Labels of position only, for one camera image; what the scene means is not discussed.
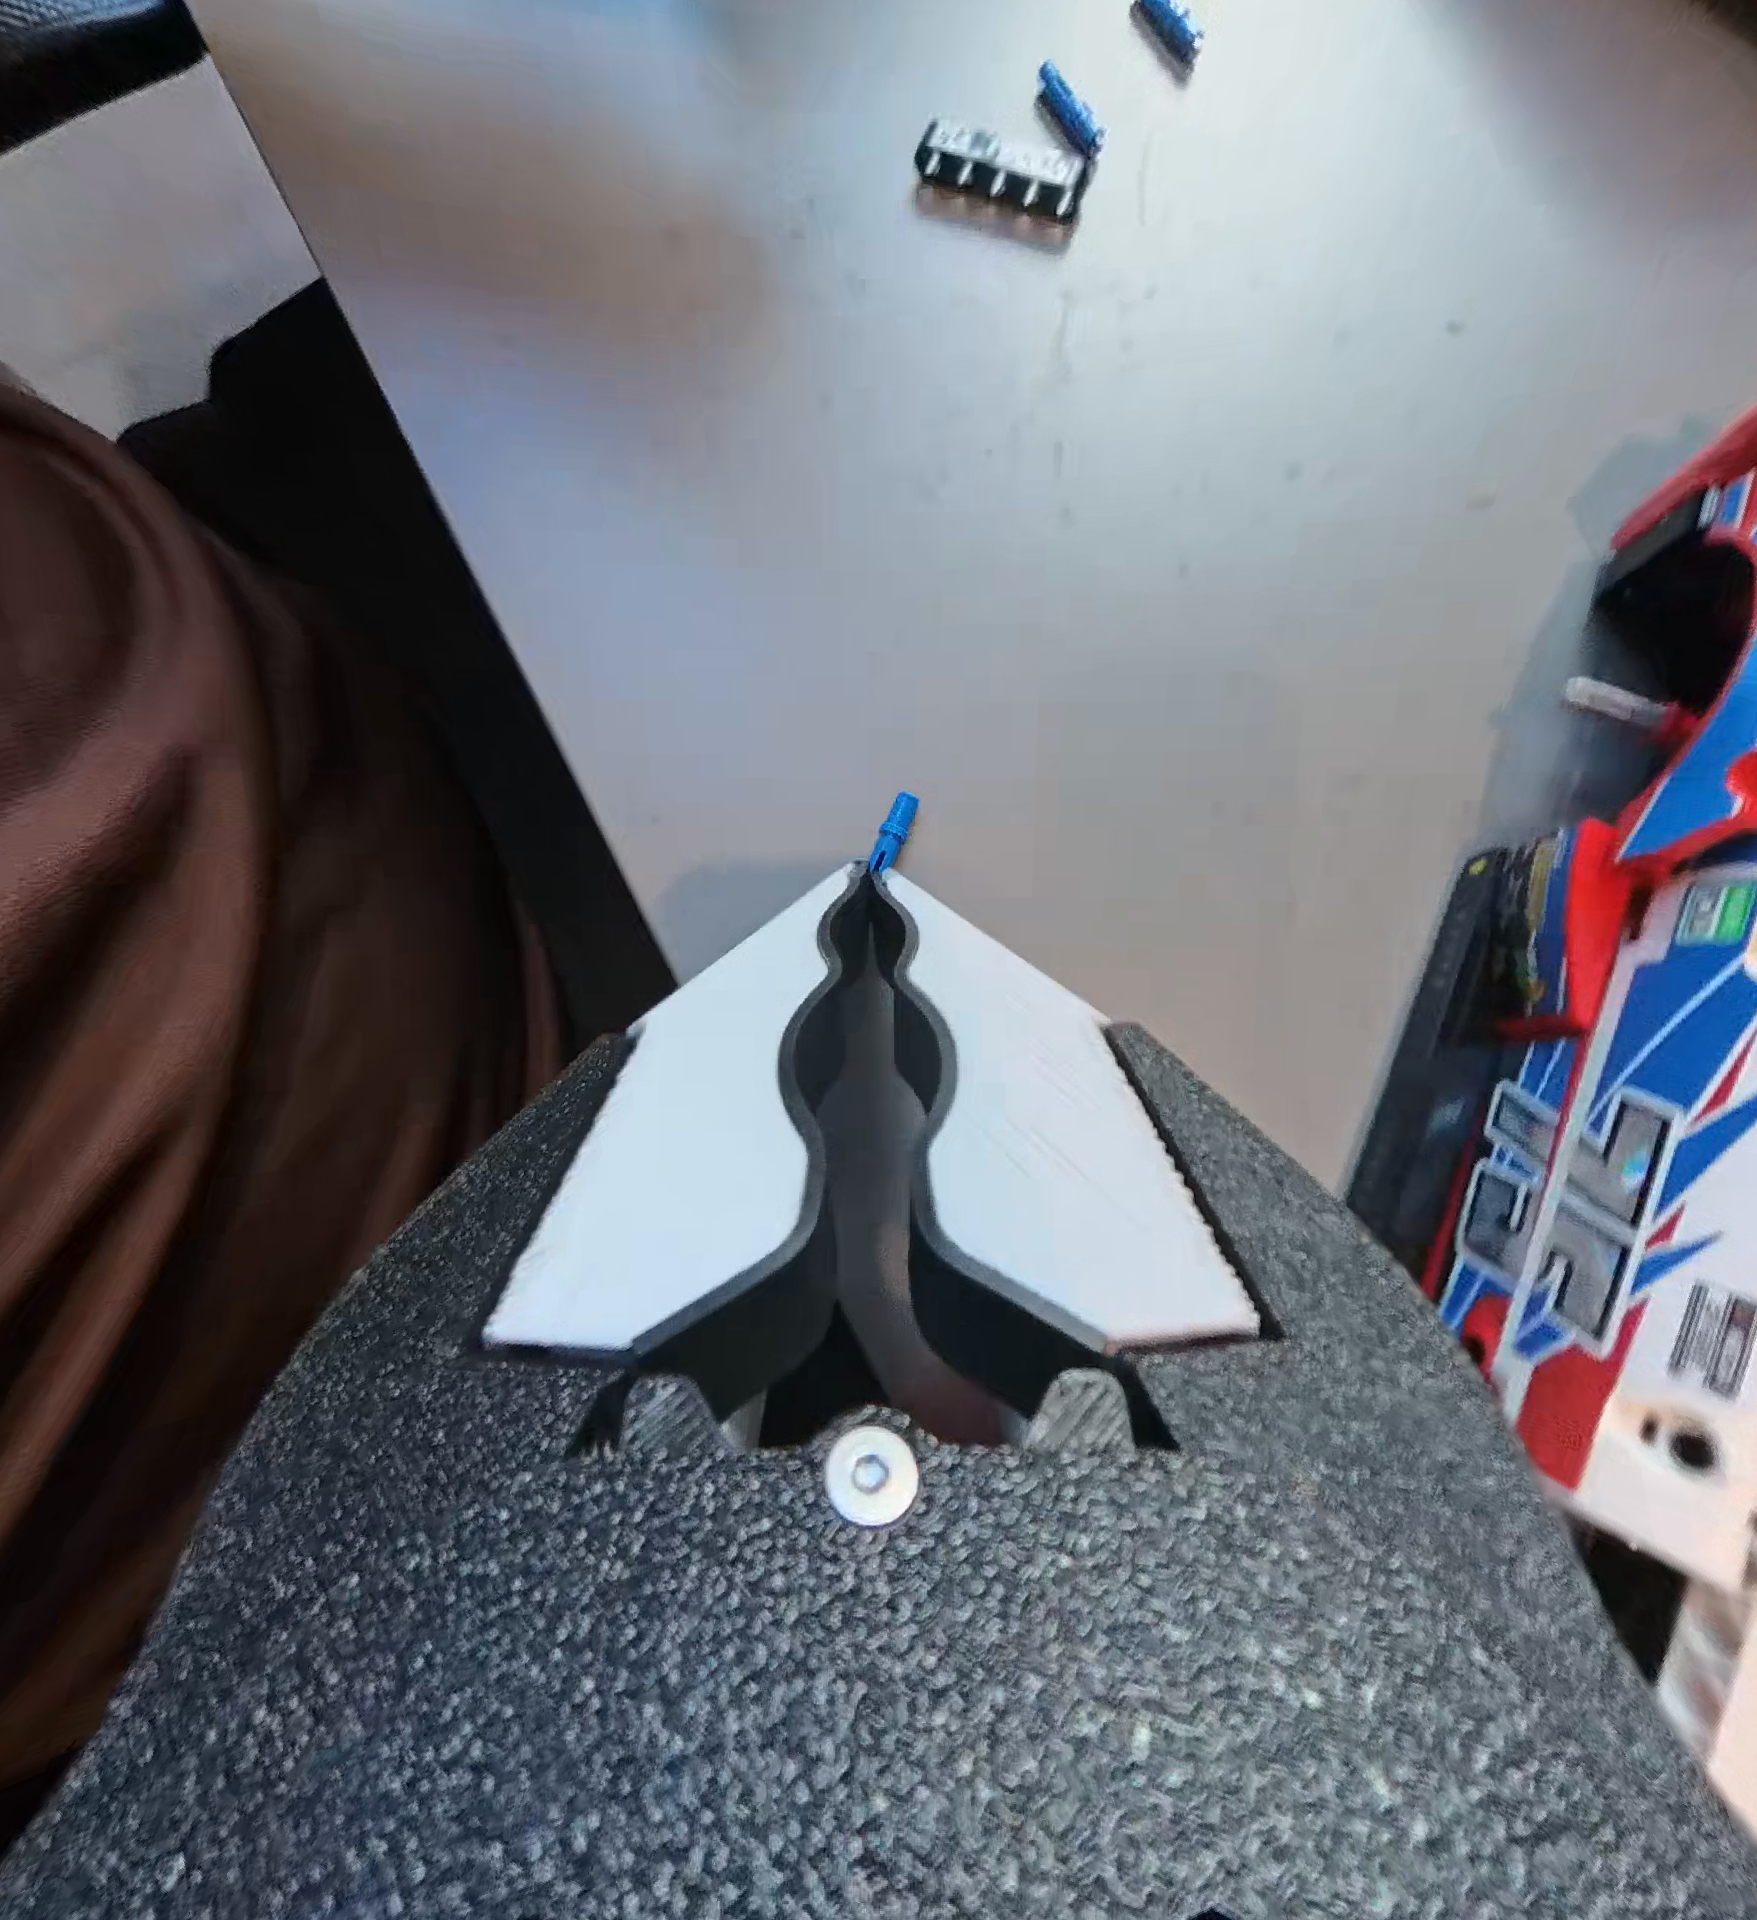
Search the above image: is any toy brick race car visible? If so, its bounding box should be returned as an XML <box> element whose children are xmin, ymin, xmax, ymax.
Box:
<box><xmin>1343</xmin><ymin>338</ymin><xmax>1757</xmax><ymax>1801</ymax></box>

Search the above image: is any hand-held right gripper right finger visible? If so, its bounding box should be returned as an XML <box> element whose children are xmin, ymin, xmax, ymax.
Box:
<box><xmin>878</xmin><ymin>870</ymin><xmax>1263</xmax><ymax>1405</ymax></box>

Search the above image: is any black toy beam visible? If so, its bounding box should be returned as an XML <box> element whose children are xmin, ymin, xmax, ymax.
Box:
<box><xmin>916</xmin><ymin>120</ymin><xmax>1097</xmax><ymax>229</ymax></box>

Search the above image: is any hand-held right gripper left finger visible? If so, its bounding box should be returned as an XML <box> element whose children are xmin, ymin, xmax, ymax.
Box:
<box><xmin>480</xmin><ymin>865</ymin><xmax>872</xmax><ymax>1405</ymax></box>

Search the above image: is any black office chair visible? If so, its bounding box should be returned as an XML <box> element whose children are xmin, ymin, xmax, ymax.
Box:
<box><xmin>0</xmin><ymin>0</ymin><xmax>208</xmax><ymax>201</ymax></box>

